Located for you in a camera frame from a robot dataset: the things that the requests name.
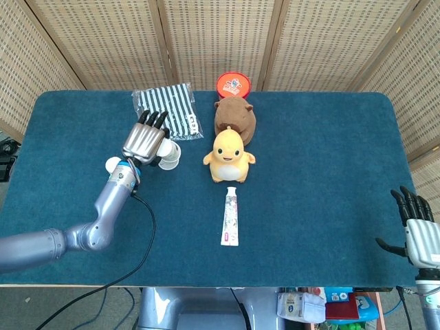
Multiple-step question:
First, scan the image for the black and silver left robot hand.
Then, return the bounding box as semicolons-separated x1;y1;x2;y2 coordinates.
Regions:
122;109;171;168

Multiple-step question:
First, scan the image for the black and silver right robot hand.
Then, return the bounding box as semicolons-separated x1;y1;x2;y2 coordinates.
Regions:
375;186;440;269

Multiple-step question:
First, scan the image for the striped cloth in plastic bag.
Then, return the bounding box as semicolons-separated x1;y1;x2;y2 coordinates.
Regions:
131;82;204;142

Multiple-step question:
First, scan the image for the blue plastic toy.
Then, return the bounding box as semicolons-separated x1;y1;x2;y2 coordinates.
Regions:
353;294;381;322

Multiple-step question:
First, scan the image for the yellow dragon plush toy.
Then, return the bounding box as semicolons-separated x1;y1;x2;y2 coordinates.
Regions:
202;125;256;184

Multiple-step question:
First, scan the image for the brown capybara plush toy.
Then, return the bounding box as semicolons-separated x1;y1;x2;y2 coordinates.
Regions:
213;96;258;144

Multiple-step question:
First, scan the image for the blue and white box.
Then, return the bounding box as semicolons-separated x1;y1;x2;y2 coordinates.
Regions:
324;287;355;303

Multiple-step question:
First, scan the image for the dark red book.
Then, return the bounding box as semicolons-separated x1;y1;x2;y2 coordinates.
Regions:
324;294;360;321

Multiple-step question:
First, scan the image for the round red tin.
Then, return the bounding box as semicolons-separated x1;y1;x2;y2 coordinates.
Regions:
216;71;252;98

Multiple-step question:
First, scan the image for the white floral toothpaste tube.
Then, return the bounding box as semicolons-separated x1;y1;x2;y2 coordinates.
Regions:
220;186;240;247

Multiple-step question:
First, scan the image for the woven rattan folding screen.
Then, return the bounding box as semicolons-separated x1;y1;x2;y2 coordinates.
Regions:
0;0;440;221

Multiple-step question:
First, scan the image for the blue carpet table mat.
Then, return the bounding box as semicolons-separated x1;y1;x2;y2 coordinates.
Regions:
0;89;429;288

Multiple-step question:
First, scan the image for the white plastic package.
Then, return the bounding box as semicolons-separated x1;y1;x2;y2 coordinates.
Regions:
276;291;327;324

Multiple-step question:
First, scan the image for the silver robot torso base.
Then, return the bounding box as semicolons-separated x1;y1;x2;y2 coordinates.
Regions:
137;287;286;330

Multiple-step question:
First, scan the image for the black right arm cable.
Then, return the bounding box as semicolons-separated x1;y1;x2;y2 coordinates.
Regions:
395;287;419;330

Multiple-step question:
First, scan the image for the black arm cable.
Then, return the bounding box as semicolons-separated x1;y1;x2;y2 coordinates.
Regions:
395;287;419;330
32;192;157;330

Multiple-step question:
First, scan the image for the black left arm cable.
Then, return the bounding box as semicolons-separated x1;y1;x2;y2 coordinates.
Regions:
32;192;157;330

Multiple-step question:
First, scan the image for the black equipment with cables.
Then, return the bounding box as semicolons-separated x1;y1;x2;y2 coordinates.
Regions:
0;135;19;183

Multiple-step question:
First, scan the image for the blue floor cable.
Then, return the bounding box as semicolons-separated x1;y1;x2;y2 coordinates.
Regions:
82;287;142;330

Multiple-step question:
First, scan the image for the black torso cable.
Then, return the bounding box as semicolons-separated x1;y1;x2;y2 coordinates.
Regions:
229;287;252;330

